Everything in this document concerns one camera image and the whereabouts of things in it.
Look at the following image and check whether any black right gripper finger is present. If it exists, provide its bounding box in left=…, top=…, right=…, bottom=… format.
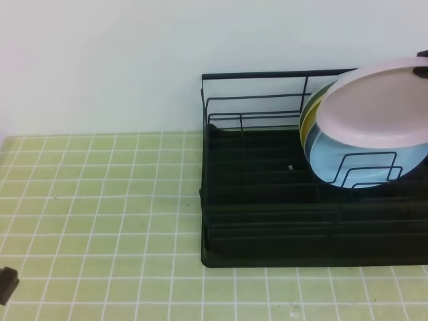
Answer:
left=417, top=50, right=428, bottom=58

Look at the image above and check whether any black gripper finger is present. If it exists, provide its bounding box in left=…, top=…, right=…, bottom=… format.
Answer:
left=0, top=267, right=19, bottom=305

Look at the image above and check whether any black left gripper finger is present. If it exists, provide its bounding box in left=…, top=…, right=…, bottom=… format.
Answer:
left=413, top=66, right=428, bottom=78

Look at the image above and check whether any pink round plate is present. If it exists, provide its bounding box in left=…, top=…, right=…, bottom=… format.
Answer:
left=316, top=57, right=427, bottom=148

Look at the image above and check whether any green plate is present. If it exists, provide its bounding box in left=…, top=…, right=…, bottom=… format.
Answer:
left=299, top=81, right=336, bottom=128

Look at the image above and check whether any yellow plate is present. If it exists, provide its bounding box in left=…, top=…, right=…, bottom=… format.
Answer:
left=300, top=99, right=321, bottom=146

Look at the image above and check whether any light blue plate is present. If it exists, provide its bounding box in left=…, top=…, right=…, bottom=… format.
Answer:
left=309, top=133, right=427, bottom=189

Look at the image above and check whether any grey blue plate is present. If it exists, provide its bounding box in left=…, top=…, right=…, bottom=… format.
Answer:
left=304, top=124, right=322, bottom=161

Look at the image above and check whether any black wire dish rack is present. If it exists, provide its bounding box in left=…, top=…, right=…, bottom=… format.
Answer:
left=199, top=69, right=427, bottom=268

